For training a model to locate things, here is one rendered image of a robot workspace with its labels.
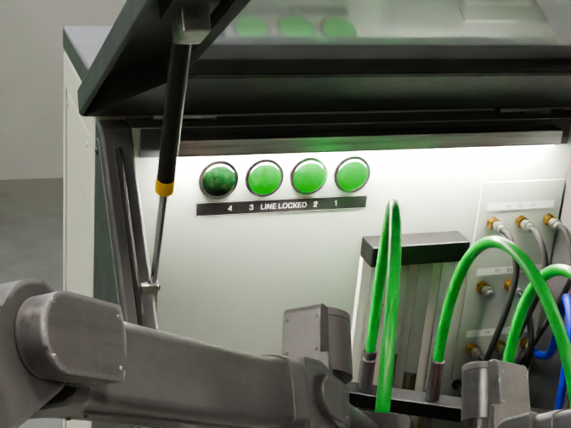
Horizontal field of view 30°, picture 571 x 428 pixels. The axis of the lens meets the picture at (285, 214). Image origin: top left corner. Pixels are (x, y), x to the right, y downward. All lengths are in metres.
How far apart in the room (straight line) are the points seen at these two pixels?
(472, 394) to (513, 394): 0.04
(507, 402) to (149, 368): 0.52
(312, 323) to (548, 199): 0.69
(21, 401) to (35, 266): 3.80
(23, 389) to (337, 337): 0.47
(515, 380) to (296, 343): 0.26
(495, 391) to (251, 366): 0.38
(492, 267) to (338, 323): 0.63
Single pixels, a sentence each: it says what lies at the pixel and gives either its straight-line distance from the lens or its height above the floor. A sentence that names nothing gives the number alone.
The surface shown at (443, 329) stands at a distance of 1.40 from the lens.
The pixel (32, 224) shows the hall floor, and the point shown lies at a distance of 4.68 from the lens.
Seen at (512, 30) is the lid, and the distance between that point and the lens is 1.15.
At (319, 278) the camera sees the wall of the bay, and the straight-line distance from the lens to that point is 1.44.
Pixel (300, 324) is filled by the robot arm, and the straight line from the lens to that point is 0.92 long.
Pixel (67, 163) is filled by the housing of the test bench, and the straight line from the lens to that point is 1.58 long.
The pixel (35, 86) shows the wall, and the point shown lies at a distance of 5.05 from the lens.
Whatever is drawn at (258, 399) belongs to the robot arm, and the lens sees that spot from 0.76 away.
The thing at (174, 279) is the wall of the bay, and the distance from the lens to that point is 1.38.
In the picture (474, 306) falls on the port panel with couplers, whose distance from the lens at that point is 1.56.
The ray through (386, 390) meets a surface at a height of 1.32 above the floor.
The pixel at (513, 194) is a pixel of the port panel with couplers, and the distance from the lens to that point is 1.51.
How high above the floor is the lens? 1.85
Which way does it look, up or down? 22 degrees down
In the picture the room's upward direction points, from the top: 5 degrees clockwise
